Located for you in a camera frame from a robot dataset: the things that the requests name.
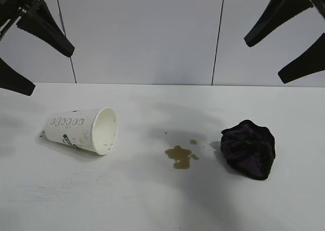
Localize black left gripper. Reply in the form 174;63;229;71
0;0;75;97

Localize white paper coffee cup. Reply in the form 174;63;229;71
44;107;119;156

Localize dark purple cloth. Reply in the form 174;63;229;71
220;119;277;180

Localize brown coffee spill puddle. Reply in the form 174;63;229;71
164;139;200;171

